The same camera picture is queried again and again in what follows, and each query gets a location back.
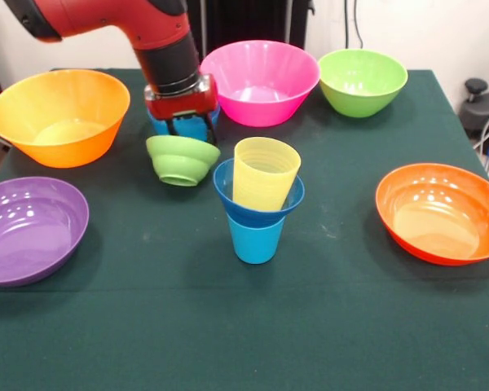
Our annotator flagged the shallow orange plastic bowl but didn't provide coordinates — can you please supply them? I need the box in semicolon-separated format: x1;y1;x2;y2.
375;163;489;267

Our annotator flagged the black knob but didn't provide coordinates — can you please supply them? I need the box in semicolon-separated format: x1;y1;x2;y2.
464;78;489;103

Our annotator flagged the large green plastic bowl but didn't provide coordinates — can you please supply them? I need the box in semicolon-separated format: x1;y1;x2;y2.
318;48;409;119

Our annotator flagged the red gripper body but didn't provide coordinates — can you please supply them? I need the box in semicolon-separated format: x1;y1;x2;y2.
143;73;220;122

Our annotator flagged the translucent light blue bowl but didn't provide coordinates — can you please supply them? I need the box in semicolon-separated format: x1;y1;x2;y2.
147;104;222;144

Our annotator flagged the large pink plastic bowl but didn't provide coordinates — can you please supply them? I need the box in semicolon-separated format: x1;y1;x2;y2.
199;39;322;128

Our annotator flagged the black round base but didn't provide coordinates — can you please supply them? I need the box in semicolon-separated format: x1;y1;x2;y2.
460;90;489;143

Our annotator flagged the black wall cable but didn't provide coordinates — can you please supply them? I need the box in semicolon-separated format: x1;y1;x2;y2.
338;0;354;53
352;0;365;52

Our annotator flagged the large yellow plastic bowl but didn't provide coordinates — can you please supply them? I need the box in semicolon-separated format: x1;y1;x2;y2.
0;68;132;169

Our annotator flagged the small green plastic bowl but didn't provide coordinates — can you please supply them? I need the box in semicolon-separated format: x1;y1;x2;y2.
145;134;222;187

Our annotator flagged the light blue plastic cup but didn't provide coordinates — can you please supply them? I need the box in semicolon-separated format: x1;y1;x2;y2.
227;212;287;266

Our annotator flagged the shallow purple plastic bowl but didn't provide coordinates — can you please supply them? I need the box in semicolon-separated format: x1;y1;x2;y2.
0;176;90;288

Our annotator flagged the dark green tablecloth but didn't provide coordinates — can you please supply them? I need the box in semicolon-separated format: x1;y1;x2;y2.
0;68;489;391

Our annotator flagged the translucent yellow plastic cup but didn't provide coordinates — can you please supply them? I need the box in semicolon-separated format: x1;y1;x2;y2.
231;137;302;213

